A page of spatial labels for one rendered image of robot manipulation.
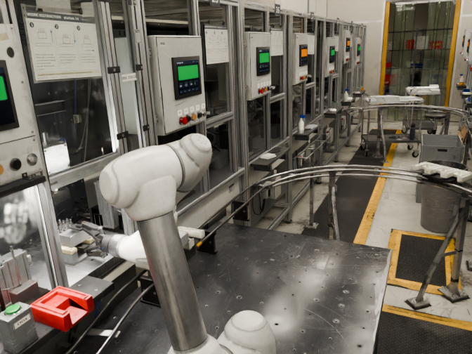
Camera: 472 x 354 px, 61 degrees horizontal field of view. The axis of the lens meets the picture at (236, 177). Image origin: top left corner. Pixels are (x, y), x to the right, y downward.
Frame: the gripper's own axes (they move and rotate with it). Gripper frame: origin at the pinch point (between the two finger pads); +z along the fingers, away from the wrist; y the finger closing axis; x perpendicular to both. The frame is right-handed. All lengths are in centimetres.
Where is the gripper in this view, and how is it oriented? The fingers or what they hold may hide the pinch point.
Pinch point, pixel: (76, 237)
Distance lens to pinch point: 182.4
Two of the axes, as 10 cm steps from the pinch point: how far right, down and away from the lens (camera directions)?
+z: -9.1, -1.0, 4.1
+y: -0.4, -9.5, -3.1
